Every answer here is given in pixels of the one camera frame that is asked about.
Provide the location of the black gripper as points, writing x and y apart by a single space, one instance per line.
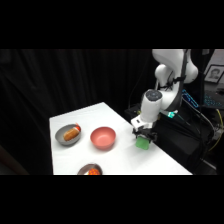
144 127

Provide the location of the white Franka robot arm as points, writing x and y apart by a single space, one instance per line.
151 103

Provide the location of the pink bowl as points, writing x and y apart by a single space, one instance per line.
103 137

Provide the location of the grey bowl with orange toy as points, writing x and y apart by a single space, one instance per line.
84 170

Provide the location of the grey bowl with hot dog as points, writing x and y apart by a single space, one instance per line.
60 136

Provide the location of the green light on base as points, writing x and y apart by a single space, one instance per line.
171 114

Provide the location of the black covered robot stand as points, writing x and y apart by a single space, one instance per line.
180 140

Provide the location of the blue lit device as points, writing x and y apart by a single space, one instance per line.
190 99

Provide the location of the orange toy food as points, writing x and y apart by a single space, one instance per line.
94 172

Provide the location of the small red toy piece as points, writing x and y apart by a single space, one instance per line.
77 127

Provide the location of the toy hot dog bun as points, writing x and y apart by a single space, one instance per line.
70 134

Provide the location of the framed portrait picture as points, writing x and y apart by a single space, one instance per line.
214 74

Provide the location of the black curtain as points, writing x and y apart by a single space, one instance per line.
50 83

